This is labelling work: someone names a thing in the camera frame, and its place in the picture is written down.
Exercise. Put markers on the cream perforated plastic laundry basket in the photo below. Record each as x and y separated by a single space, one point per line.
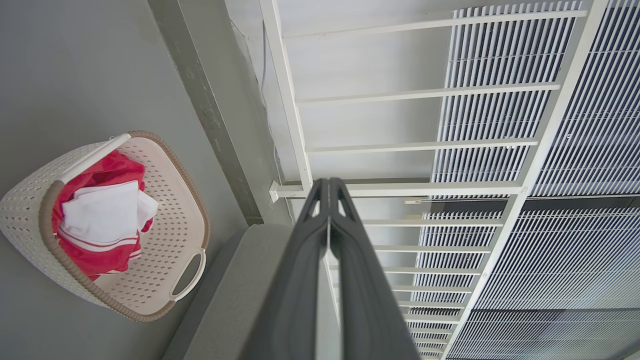
170 210

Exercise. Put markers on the red garment with white stripes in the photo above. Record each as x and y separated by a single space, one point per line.
107 167

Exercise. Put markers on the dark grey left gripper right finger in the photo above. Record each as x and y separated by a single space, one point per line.
365 310

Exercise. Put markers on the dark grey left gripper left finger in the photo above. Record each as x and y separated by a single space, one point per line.
295 300

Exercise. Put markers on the white slatted window blinds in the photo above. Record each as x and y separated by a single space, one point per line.
590 150

